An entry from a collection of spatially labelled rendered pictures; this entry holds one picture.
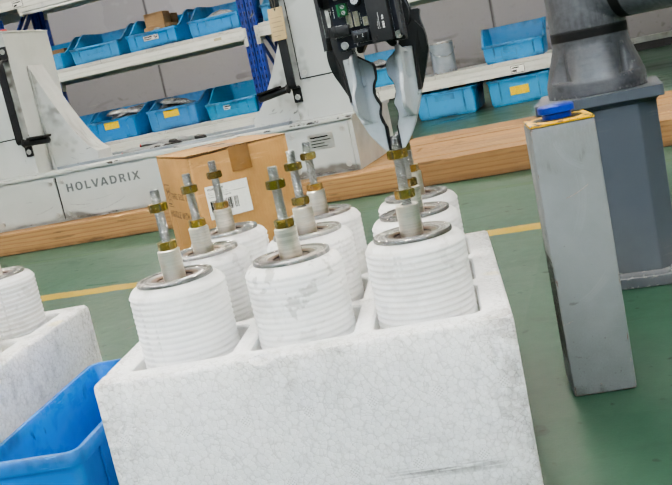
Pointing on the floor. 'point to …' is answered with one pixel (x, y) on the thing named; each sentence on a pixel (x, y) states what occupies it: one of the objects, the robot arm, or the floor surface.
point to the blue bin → (62, 439)
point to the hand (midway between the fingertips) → (394, 133)
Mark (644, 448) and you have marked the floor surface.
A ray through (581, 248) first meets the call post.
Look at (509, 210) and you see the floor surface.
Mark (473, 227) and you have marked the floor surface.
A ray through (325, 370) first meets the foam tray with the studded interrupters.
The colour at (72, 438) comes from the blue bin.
